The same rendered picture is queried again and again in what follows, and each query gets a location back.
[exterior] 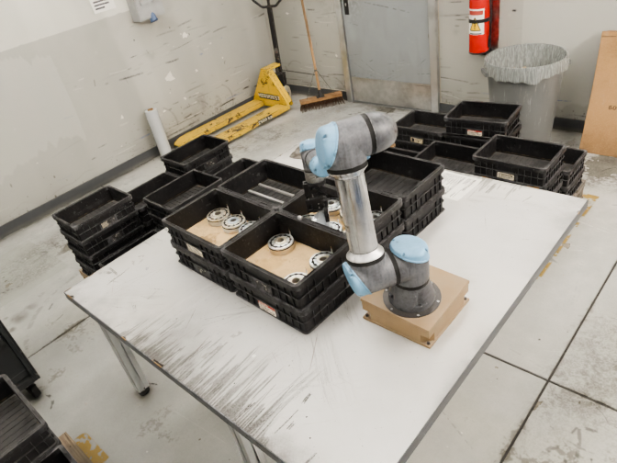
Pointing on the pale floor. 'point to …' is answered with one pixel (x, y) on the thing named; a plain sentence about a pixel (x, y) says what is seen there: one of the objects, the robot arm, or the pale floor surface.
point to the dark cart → (16, 364)
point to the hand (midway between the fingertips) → (329, 225)
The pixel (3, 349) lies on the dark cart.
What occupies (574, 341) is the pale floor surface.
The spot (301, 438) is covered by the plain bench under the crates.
